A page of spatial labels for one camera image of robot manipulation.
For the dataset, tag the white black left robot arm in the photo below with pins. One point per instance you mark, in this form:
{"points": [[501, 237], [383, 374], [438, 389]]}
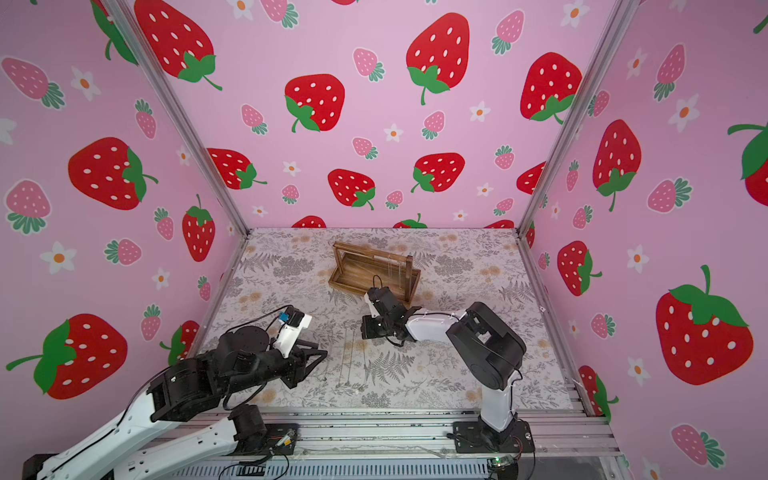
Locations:
{"points": [[184, 416]]}

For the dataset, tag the aluminium corner frame post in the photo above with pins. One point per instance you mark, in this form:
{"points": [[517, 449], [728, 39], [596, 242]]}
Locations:
{"points": [[615, 29], [127, 24]]}

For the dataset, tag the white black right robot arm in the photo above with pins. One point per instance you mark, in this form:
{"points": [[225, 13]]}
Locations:
{"points": [[492, 352]]}

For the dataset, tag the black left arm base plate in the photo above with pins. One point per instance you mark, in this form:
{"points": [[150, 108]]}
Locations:
{"points": [[277, 438]]}

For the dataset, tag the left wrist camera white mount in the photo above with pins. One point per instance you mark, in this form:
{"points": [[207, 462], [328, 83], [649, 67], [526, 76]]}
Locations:
{"points": [[293, 322]]}

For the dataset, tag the wooden jewelry display stand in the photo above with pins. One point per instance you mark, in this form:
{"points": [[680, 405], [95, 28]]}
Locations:
{"points": [[360, 268]]}

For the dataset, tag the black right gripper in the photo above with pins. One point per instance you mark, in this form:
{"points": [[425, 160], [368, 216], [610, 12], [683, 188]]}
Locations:
{"points": [[377, 324]]}

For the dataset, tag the aluminium corner frame post left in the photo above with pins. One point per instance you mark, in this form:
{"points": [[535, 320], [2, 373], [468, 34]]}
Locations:
{"points": [[127, 24]]}

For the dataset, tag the aluminium corner frame post right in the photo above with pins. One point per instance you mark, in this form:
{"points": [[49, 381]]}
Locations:
{"points": [[615, 29]]}

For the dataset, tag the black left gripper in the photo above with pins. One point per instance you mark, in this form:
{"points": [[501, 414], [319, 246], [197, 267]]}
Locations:
{"points": [[297, 362]]}

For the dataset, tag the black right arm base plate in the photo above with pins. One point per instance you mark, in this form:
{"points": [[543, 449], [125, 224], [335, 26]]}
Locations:
{"points": [[478, 438]]}

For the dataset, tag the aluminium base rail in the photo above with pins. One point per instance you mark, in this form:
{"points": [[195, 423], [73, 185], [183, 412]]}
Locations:
{"points": [[375, 443]]}

